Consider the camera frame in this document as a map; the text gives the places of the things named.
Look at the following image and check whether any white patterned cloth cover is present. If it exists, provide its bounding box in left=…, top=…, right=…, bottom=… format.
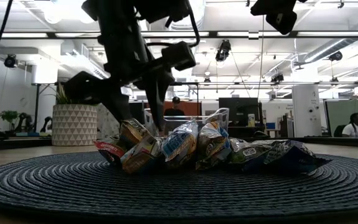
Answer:
left=97, top=104, right=123, bottom=138

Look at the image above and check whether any clear plastic bin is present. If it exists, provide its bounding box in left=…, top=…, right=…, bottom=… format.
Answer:
left=144, top=107, right=231, bottom=138

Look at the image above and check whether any grey-green partition panel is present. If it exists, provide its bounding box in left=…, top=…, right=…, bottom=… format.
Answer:
left=324, top=99, right=358, bottom=138

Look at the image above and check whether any person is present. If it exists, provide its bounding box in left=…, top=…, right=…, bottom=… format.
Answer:
left=163, top=96, right=186, bottom=118
left=334, top=112, right=358, bottom=139

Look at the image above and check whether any granola bar orange-ended wrapper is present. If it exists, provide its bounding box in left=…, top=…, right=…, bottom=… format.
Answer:
left=120, top=135, right=164, bottom=174
left=196, top=120, right=232, bottom=171
left=161, top=119, right=199, bottom=170

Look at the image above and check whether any potted succulent white patterned pot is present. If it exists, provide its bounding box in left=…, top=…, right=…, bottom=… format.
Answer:
left=52, top=83, right=99, bottom=146

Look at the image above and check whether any round dark blue woven placemat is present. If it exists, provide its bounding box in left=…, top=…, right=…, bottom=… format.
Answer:
left=0, top=152, right=358, bottom=223

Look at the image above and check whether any black monitor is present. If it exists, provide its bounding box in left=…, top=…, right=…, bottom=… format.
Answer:
left=218, top=97, right=260, bottom=128

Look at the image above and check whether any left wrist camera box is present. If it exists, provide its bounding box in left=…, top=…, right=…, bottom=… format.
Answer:
left=161, top=41, right=198, bottom=72

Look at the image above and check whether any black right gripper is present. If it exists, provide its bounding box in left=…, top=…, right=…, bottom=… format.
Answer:
left=250, top=0, right=298, bottom=35

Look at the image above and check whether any white round column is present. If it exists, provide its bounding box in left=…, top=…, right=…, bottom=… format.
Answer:
left=291, top=84, right=323, bottom=137

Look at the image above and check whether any black overhead light beam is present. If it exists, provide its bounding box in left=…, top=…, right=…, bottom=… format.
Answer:
left=0, top=30, right=358, bottom=40

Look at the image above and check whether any small green potted plant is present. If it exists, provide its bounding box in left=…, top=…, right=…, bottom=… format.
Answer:
left=0, top=110, right=21, bottom=131

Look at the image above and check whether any white rectangular ceiling duct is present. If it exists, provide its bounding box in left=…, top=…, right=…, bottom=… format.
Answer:
left=60, top=42, right=111, bottom=80

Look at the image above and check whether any granola bar red-ended wrapper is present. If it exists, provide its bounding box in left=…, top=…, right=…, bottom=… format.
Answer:
left=93, top=134, right=127, bottom=166

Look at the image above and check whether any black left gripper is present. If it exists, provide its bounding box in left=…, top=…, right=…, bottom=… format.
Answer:
left=63, top=0, right=175, bottom=131

